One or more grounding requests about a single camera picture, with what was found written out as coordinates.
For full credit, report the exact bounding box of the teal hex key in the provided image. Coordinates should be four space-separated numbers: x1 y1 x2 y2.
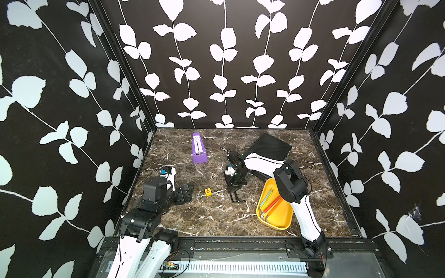
260 189 273 211

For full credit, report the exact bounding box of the yellow-green hex key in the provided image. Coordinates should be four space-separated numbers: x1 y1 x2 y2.
260 194 272 215

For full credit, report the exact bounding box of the orange hex key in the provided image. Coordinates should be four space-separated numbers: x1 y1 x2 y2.
261 199 280 221

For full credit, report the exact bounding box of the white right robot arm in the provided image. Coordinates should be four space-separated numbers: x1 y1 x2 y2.
225 151 326 258

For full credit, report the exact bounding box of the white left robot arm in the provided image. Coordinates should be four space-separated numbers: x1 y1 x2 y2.
108 177 194 278

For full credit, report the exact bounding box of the yellow plastic storage tray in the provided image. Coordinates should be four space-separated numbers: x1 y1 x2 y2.
256 178 293 231

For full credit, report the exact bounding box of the purple metronome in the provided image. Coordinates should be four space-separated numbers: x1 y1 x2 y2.
192 133 208 163

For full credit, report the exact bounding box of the black ribbed carrying case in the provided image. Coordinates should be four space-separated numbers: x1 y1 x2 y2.
246 133 292 161

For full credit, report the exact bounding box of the small green circuit board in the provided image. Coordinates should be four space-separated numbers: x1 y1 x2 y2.
163 262 180 271

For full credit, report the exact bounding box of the white ribbed strip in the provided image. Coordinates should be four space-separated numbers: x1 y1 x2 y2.
158 261 308 275

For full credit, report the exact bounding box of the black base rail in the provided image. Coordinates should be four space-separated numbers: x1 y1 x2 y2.
97 237 380 268

